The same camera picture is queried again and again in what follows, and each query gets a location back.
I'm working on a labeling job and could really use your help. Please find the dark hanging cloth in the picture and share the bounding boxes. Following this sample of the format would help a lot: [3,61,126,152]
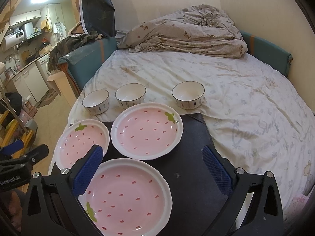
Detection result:
[79,0,115,38]

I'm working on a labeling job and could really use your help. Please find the yellow wooden rack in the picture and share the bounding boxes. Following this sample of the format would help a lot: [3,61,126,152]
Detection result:
[1,111,35,158]

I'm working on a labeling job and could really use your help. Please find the pink strawberry plate front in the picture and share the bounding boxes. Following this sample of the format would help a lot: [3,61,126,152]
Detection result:
[79,158,172,235]

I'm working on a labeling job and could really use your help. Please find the white water heater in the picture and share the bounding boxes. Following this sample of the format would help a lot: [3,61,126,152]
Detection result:
[1,29,25,52]

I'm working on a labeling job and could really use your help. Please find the white floral bed sheet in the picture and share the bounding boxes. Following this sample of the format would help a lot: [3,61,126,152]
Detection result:
[68,50,314,225]

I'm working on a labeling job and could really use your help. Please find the pink strawberry plate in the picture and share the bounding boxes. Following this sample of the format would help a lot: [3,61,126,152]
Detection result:
[110,103,184,160]
[79,158,172,235]
[54,119,110,170]

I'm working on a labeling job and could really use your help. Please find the camouflage jacket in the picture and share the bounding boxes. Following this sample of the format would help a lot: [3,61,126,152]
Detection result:
[47,31,103,73]

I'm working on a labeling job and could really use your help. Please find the black leather mat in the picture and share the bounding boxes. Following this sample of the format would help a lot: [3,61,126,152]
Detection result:
[102,113,227,235]

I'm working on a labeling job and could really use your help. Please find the pink bedside table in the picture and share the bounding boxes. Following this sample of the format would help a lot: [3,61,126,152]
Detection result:
[47,70,80,108]

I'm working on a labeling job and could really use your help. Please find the white kitchen cabinets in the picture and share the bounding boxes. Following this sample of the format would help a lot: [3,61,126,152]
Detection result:
[4,52,49,105]

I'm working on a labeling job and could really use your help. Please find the white bowl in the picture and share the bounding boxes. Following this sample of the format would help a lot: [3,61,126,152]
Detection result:
[115,83,147,109]
[82,89,109,115]
[171,81,205,110]

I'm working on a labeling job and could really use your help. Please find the teal bed frame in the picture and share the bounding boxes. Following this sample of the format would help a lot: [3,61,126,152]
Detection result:
[58,31,293,97]

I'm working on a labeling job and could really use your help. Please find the pink strawberry plate back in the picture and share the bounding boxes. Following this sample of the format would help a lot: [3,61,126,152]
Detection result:
[110,103,184,160]

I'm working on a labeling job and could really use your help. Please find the black bag on rack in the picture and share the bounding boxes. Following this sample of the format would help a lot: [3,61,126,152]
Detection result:
[5,92,22,116]

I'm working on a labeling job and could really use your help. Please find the beige crumpled duvet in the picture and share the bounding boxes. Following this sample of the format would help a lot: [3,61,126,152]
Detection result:
[118,4,248,58]

